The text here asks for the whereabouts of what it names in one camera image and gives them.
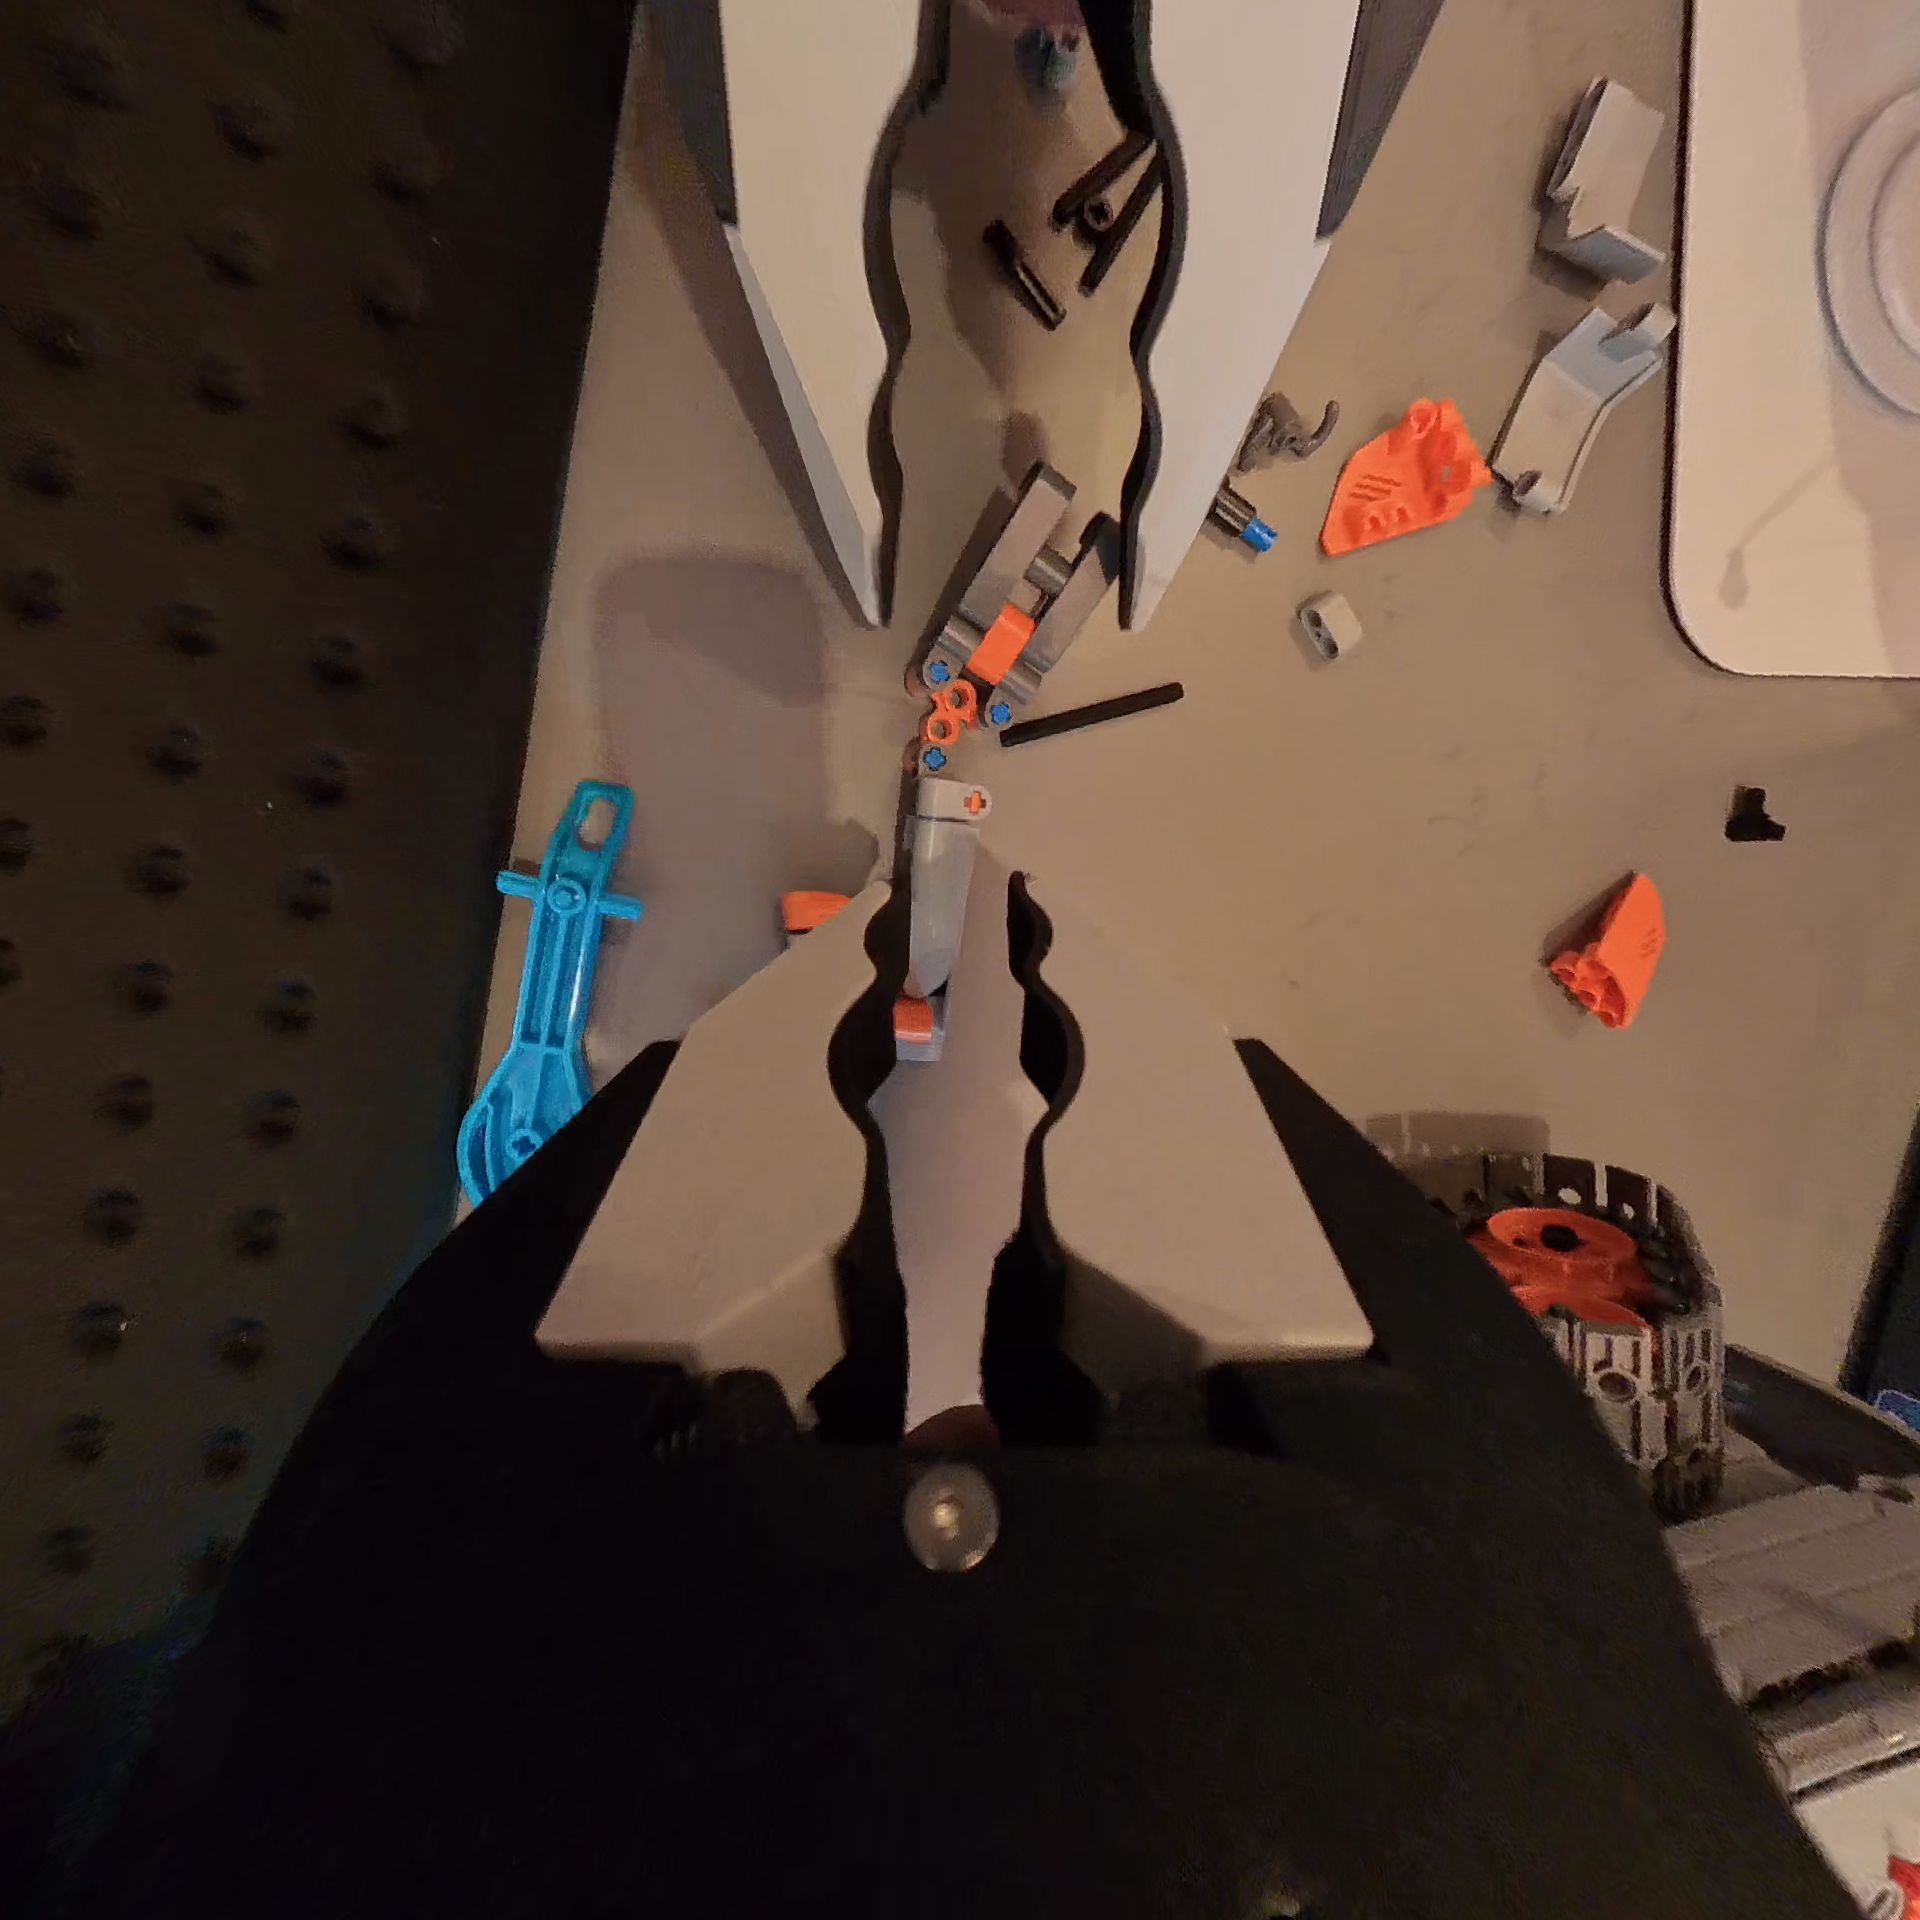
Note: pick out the grey hook piece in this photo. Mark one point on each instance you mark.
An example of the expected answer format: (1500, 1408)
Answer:
(1288, 432)

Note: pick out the grey angular panel piece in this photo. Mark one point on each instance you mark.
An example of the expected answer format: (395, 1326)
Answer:
(1603, 178)

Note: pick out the black connector with blue pin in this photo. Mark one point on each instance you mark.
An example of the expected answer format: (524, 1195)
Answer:
(1247, 519)

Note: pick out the white book stand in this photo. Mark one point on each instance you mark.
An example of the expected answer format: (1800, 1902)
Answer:
(1784, 449)

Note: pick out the orange curved brick piece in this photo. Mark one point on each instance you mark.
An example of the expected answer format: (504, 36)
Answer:
(1611, 951)

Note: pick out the grey curved panel piece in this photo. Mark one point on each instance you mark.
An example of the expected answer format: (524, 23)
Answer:
(1575, 405)

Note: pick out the black dimpled foam mat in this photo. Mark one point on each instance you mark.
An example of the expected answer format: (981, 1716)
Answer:
(225, 751)

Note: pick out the teal plastic separator tool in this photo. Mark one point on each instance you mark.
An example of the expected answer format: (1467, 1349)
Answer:
(549, 976)

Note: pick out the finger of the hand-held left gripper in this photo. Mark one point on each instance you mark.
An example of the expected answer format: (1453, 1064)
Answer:
(803, 178)
(1247, 178)

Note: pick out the orange beam with black axle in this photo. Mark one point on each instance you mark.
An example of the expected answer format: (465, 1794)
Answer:
(941, 885)

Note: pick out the orange grey brick assembly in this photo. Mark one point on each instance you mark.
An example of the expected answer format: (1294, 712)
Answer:
(1003, 599)

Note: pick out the short black pin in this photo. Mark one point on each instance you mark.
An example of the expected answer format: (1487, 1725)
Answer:
(1025, 275)

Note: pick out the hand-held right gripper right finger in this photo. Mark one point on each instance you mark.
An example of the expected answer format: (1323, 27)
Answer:
(1201, 1199)

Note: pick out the grey orange tracked toy vehicle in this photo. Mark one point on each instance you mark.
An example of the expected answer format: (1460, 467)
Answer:
(1649, 1349)

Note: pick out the small black connector piece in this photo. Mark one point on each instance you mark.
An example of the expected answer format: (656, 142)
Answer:
(1751, 814)

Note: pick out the orange pin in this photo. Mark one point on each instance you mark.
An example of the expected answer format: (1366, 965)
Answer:
(1401, 480)

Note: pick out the person's right hand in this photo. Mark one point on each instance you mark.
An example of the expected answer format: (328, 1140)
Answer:
(950, 1424)

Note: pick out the small grey connector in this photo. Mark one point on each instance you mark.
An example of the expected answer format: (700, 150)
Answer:
(1330, 624)

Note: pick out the long black axle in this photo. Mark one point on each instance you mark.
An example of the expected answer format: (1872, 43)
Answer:
(1092, 712)

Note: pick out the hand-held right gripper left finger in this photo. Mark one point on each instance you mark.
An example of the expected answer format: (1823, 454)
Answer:
(705, 1199)

